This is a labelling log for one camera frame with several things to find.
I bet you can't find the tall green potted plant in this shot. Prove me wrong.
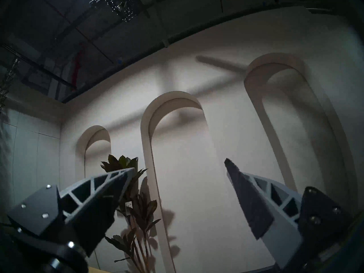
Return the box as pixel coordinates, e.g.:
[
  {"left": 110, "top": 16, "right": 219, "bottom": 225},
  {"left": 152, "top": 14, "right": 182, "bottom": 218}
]
[{"left": 100, "top": 154, "right": 161, "bottom": 273}]

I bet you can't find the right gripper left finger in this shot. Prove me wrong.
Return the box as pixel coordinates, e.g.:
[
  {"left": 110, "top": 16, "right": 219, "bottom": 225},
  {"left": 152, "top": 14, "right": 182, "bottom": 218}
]
[{"left": 7, "top": 167, "right": 135, "bottom": 256}]

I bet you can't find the light wooden display table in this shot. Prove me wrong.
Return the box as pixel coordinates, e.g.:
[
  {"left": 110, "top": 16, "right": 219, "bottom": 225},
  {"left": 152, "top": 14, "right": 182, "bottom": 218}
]
[{"left": 87, "top": 265, "right": 115, "bottom": 273}]

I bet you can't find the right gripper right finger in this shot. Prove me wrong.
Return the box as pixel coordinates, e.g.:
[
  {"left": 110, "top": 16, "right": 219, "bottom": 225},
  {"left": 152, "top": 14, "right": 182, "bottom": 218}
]
[{"left": 224, "top": 158, "right": 350, "bottom": 269}]

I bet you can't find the metal ceiling light rig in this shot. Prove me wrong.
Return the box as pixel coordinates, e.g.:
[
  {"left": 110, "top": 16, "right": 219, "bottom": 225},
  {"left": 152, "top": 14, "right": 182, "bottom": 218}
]
[{"left": 90, "top": 0, "right": 140, "bottom": 22}]

